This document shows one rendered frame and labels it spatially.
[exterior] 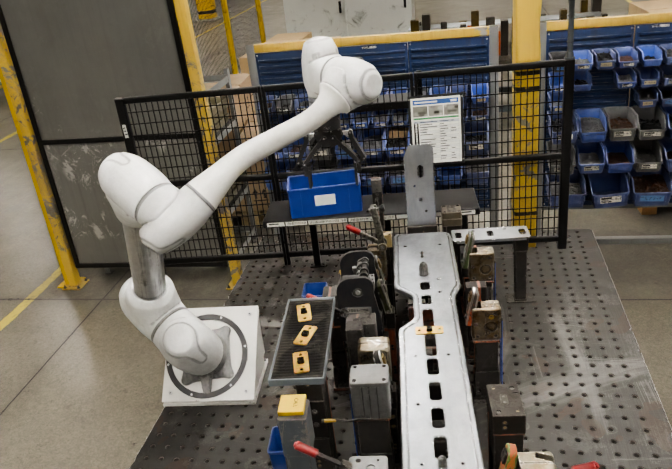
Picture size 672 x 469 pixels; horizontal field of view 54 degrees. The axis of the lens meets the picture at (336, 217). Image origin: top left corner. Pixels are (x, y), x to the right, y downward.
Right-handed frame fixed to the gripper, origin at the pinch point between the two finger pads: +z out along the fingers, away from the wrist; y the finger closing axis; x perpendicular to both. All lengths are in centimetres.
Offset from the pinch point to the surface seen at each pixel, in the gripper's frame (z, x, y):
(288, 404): 30, -60, -9
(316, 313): 30.0, -23.1, -6.3
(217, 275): 146, 209, -111
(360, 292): 32.0, -9.8, 5.4
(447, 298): 46, 6, 32
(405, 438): 46, -56, 17
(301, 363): 30, -46, -8
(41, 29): -27, 203, -183
